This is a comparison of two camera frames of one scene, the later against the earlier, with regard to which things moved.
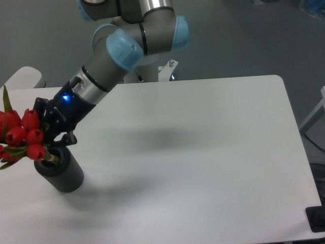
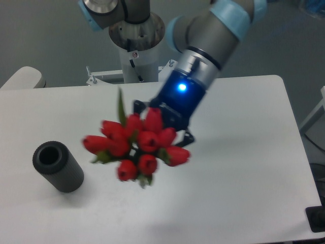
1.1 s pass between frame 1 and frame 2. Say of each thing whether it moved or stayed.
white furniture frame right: stayed
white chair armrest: stayed
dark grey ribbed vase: stayed
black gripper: moved
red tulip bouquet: moved
